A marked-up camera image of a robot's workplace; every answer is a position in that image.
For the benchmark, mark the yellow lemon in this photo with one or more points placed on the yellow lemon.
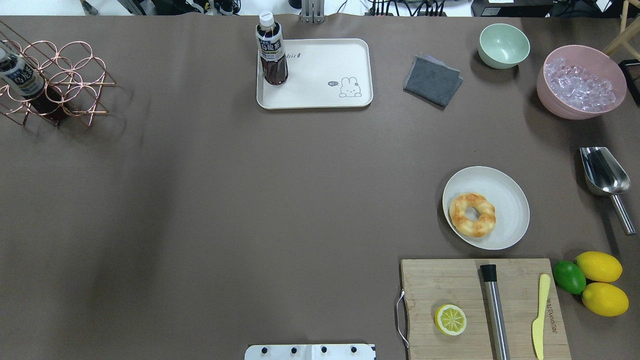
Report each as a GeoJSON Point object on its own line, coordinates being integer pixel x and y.
{"type": "Point", "coordinates": [599, 266]}
{"type": "Point", "coordinates": [605, 299]}

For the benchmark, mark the dark tea bottle on tray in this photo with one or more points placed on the dark tea bottle on tray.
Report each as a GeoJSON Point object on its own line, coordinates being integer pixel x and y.
{"type": "Point", "coordinates": [271, 49]}

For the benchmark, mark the pink bowl with ice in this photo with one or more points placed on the pink bowl with ice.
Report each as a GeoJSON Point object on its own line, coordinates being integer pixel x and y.
{"type": "Point", "coordinates": [578, 82]}

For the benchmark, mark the lemon half slice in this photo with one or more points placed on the lemon half slice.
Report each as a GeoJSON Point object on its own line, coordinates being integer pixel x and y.
{"type": "Point", "coordinates": [450, 319]}

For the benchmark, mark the copper wire bottle rack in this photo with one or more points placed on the copper wire bottle rack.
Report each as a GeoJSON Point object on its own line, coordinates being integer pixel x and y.
{"type": "Point", "coordinates": [73, 71]}

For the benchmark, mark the upper yellow lemon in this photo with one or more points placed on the upper yellow lemon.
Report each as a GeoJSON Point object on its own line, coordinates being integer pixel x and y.
{"type": "Point", "coordinates": [599, 266]}

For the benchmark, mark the lower yellow lemon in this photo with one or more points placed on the lower yellow lemon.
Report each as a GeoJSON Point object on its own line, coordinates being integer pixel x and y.
{"type": "Point", "coordinates": [605, 299]}

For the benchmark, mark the white round plate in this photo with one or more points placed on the white round plate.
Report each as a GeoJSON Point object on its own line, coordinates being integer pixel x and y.
{"type": "Point", "coordinates": [511, 205]}

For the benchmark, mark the bamboo cutting board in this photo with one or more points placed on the bamboo cutting board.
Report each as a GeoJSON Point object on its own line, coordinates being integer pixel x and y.
{"type": "Point", "coordinates": [431, 283]}

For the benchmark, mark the yellow plastic knife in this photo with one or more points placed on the yellow plastic knife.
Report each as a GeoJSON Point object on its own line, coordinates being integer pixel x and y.
{"type": "Point", "coordinates": [537, 327]}

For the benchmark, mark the steel muddler black tip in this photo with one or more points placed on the steel muddler black tip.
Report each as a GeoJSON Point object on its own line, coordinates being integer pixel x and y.
{"type": "Point", "coordinates": [500, 342]}

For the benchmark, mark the wooden chair leg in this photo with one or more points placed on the wooden chair leg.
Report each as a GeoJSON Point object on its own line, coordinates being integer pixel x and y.
{"type": "Point", "coordinates": [626, 32]}

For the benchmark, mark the glazed donut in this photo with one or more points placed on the glazed donut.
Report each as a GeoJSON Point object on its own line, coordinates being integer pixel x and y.
{"type": "Point", "coordinates": [472, 215]}

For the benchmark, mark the grey metal bracket at edge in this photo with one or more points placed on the grey metal bracket at edge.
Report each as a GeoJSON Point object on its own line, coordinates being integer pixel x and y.
{"type": "Point", "coordinates": [312, 11]}

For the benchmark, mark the mint green bowl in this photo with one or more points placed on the mint green bowl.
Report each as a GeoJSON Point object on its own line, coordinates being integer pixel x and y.
{"type": "Point", "coordinates": [503, 46]}

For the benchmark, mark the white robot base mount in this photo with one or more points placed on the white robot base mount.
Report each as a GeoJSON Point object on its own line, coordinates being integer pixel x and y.
{"type": "Point", "coordinates": [327, 351]}

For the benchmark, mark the grey folded cloth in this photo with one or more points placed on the grey folded cloth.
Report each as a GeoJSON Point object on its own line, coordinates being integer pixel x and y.
{"type": "Point", "coordinates": [433, 80]}

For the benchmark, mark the metal ice scoop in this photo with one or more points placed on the metal ice scoop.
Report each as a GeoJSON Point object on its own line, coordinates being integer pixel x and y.
{"type": "Point", "coordinates": [605, 177]}

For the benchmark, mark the green lime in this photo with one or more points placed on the green lime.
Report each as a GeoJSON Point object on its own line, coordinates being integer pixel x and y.
{"type": "Point", "coordinates": [569, 277]}

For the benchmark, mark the tea bottle in rack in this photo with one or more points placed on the tea bottle in rack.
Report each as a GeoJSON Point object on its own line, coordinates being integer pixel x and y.
{"type": "Point", "coordinates": [32, 86]}

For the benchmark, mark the white rabbit tray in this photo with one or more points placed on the white rabbit tray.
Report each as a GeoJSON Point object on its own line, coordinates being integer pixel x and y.
{"type": "Point", "coordinates": [327, 73]}

